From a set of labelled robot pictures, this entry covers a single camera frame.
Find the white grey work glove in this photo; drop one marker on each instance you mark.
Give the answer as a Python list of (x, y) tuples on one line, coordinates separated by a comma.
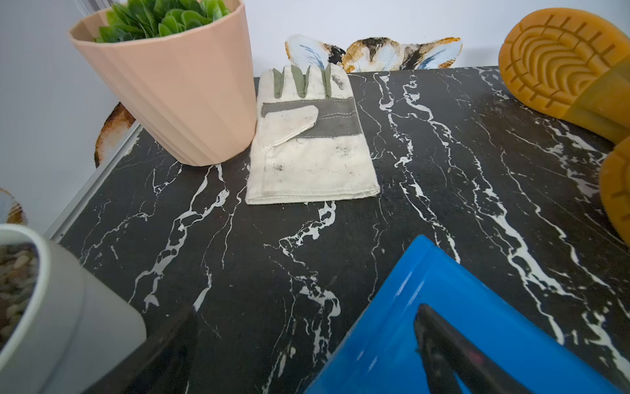
[(309, 144)]

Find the small white plant pot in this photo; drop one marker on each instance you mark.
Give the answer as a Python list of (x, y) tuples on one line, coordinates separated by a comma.
[(75, 329)]

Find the blue rubber boot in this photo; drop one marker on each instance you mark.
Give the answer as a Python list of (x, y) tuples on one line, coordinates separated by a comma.
[(614, 188), (380, 353), (572, 65)]

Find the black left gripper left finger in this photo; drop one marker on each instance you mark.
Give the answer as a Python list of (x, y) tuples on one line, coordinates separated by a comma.
[(162, 364)]

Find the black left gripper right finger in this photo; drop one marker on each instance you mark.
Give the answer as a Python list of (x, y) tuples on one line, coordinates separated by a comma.
[(452, 363)]

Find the pink ribbed plant pot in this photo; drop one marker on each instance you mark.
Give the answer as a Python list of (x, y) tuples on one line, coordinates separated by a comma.
[(193, 92)]

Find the green plant in pink pot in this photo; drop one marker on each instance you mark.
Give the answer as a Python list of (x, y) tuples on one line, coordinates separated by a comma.
[(145, 19)]

